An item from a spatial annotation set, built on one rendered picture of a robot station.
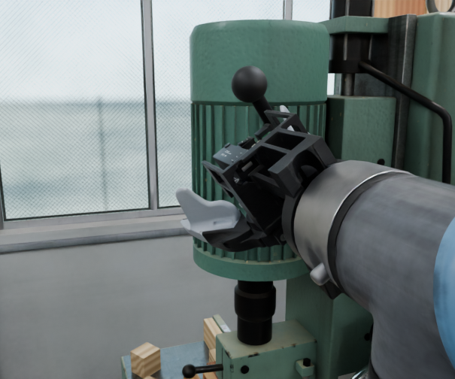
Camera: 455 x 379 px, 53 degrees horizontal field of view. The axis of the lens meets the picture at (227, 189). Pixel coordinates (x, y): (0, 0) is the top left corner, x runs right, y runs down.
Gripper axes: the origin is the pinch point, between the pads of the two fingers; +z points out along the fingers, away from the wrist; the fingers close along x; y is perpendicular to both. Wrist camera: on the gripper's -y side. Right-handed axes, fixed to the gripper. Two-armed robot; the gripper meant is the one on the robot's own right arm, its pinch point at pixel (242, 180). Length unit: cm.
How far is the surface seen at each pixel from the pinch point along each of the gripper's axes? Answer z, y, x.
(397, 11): 130, -40, -124
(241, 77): -2.8, 9.3, -5.1
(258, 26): 4.4, 10.9, -12.2
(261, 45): 4.1, 9.2, -11.2
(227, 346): 11.8, -23.3, 13.5
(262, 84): -3.4, 7.7, -6.2
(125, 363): 39, -30, 33
